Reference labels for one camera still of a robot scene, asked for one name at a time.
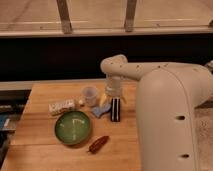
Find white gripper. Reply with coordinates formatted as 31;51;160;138
99;75;127;107

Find red chili pepper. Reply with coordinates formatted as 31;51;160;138
88;136;109;154

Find right metal window post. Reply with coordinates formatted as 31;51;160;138
124;0;137;32

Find metal window post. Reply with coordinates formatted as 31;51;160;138
56;0;72;34
124;0;137;32

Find green ceramic bowl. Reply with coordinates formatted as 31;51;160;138
54;111;92;145

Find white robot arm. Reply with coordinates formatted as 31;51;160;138
100;55;213;171

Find left metal window post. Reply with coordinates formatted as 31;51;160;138
56;0;72;34

